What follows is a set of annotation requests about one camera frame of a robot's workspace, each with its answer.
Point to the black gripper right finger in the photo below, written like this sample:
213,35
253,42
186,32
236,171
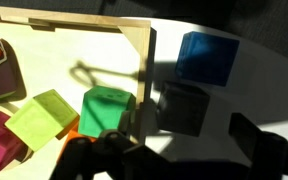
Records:
267,156

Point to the orange block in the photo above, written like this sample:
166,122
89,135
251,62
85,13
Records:
72,136

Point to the grey block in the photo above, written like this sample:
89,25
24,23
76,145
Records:
182,110

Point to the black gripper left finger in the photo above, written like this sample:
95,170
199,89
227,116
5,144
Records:
84,160

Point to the lime green block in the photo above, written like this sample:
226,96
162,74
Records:
40,120

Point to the blue block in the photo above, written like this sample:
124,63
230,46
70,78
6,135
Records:
207,58

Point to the wooden crate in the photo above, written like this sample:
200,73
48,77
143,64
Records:
84,53

